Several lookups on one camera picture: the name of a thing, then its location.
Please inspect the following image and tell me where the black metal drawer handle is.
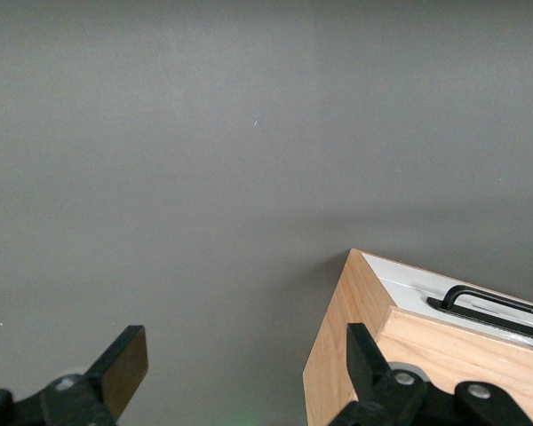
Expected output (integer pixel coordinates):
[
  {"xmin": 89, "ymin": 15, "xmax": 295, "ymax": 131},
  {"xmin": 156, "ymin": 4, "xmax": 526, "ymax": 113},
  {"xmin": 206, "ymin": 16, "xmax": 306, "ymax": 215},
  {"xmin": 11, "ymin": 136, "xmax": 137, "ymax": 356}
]
[{"xmin": 426, "ymin": 285, "xmax": 533, "ymax": 343}]

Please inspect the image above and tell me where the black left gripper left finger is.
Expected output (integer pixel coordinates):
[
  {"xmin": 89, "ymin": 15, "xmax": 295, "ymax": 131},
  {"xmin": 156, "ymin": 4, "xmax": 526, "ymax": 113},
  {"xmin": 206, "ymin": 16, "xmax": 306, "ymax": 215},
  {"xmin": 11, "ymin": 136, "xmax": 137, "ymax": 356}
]
[{"xmin": 38, "ymin": 325, "xmax": 149, "ymax": 426}]

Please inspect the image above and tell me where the wooden drawer with white front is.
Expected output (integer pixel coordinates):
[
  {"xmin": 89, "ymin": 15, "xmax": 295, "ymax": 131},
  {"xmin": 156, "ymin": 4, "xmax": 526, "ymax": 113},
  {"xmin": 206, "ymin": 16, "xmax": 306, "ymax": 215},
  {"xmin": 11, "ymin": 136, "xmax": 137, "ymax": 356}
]
[{"xmin": 359, "ymin": 249, "xmax": 533, "ymax": 354}]

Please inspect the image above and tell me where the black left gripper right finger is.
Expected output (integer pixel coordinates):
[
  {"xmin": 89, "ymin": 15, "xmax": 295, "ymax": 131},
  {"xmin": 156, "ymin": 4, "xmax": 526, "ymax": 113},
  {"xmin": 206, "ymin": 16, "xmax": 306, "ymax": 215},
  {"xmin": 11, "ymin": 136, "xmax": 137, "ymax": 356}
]
[{"xmin": 337, "ymin": 322, "xmax": 427, "ymax": 426}]

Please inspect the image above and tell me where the light wooden drawer cabinet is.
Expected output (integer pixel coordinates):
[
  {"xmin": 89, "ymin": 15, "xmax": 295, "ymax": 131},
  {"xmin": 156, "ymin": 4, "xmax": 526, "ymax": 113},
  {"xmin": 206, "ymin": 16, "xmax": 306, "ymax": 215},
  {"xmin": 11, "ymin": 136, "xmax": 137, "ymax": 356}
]
[{"xmin": 302, "ymin": 248, "xmax": 533, "ymax": 426}]

